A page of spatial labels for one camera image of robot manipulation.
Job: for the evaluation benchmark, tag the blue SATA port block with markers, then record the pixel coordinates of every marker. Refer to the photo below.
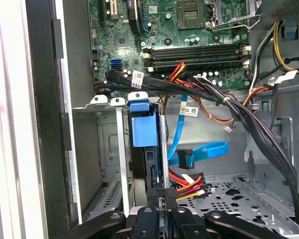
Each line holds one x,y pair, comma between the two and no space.
115,64

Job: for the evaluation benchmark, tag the metal disk bay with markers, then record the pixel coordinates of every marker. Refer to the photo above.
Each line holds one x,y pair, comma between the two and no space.
122,149

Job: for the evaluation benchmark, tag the black PC case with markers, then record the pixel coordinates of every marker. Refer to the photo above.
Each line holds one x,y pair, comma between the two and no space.
44,99

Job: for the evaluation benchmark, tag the black expansion slot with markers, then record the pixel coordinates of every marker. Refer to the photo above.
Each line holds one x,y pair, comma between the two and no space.
134,17

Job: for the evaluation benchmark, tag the grey power supply unit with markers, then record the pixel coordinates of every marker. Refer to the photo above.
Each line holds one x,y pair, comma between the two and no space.
284,7

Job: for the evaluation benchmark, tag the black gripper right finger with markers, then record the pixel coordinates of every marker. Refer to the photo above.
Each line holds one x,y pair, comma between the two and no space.
184,224

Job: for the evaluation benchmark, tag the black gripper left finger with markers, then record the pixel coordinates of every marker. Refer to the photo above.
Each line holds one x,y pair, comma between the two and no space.
147,224

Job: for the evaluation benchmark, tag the CPU socket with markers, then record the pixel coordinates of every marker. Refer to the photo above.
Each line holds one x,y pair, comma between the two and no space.
190,15

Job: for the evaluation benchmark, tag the hard disk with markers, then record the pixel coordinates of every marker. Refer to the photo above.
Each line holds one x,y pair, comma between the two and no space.
142,132

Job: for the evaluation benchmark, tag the green motherboard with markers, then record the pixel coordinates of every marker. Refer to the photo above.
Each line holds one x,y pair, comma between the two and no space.
129,56

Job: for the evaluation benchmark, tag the metal socket cover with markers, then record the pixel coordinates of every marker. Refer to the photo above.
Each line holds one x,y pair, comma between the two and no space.
252,6

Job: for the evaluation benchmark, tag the locking lever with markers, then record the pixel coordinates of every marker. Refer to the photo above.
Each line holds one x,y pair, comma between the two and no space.
229,28

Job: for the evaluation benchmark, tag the RAM slot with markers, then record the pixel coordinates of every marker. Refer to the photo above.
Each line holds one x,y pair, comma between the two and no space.
194,55
194,49
214,67
214,61

